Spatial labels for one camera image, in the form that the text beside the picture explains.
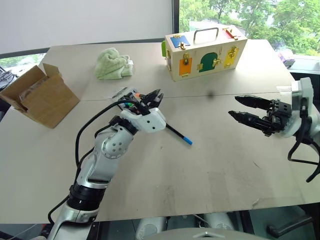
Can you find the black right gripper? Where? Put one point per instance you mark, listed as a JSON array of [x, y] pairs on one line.
[[278, 116]]

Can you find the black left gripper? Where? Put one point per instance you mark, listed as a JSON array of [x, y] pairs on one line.
[[143, 103]]

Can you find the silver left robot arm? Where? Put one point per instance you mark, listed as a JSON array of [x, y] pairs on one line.
[[110, 147]]

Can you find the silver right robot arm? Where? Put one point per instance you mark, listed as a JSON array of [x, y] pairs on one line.
[[316, 120]]

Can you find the clear plastic pen holder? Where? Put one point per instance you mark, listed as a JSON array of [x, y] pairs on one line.
[[119, 93]]

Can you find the black pen with blue cap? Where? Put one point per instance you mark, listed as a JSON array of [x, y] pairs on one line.
[[178, 135]]

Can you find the white tape piece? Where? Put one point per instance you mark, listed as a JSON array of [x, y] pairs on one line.
[[283, 88]]

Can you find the light green towel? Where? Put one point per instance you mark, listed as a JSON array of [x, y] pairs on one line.
[[112, 65]]

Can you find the purple packet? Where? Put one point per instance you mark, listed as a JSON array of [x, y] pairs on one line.
[[287, 58]]

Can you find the open brown cardboard box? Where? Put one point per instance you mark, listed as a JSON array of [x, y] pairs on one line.
[[47, 105]]

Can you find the silver rounded robot leg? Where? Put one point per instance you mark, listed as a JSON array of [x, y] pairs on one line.
[[220, 221], [150, 226]]

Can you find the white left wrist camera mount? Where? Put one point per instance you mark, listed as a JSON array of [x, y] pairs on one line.
[[150, 122]]

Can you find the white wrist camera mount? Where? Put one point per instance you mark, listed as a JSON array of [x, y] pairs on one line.
[[305, 87], [150, 122]]

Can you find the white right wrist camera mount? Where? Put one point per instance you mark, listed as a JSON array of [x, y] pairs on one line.
[[305, 87]]

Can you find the dark window frame post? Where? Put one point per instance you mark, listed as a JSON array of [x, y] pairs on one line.
[[176, 18]]

